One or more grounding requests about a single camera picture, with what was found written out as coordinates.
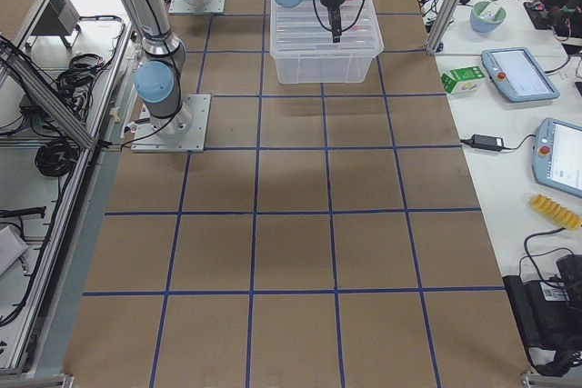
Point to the clear plastic box lid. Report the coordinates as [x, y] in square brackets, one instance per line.
[305, 30]

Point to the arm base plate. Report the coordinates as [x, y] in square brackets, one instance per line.
[185, 133]
[197, 7]

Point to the green white carton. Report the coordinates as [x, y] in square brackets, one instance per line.
[462, 80]

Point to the yellow toy corn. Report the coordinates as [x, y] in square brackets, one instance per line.
[555, 212]

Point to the black power adapter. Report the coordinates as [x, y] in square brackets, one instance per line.
[487, 142]

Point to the clear plastic storage box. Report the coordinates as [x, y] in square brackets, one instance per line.
[327, 69]

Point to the blue teach pendant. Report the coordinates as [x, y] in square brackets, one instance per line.
[517, 75]
[556, 158]

